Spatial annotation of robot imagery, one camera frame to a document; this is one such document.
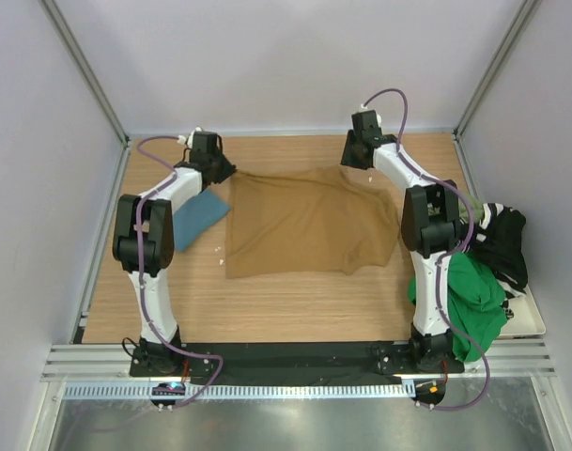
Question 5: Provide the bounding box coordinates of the blue tank top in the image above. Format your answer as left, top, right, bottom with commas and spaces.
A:
173, 190, 230, 252

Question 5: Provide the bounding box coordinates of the tan garment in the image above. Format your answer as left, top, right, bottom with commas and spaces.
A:
225, 165, 399, 279

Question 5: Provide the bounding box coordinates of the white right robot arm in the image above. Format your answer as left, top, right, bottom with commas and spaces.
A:
341, 110, 461, 372

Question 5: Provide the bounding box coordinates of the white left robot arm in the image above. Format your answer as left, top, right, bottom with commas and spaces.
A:
112, 128, 236, 376

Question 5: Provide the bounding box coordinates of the olive green garment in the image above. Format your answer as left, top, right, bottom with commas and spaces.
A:
458, 195, 485, 223

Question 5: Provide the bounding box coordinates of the black garment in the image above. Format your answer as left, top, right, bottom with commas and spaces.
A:
472, 203, 528, 299

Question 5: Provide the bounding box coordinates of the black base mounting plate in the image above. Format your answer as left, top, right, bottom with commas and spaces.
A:
123, 341, 464, 387

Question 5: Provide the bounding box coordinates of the white laundry tray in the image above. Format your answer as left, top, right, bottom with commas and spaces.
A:
499, 288, 546, 339

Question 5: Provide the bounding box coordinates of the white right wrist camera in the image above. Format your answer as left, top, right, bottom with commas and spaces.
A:
356, 105, 382, 125

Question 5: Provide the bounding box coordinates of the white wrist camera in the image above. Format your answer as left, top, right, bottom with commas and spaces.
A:
177, 127, 204, 148
356, 105, 382, 125

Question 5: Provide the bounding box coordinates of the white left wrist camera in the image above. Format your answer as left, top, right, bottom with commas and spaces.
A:
177, 127, 204, 148

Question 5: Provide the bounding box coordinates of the right aluminium frame post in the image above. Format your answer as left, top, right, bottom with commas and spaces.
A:
452, 0, 543, 140

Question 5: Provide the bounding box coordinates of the aluminium frame post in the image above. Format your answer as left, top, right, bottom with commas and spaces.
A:
452, 0, 543, 140
39, 0, 130, 145

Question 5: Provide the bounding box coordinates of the left aluminium frame post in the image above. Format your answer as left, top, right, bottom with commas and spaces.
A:
39, 0, 130, 145

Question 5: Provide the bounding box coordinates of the white slotted cable duct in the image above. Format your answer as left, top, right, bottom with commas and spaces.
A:
63, 381, 415, 401

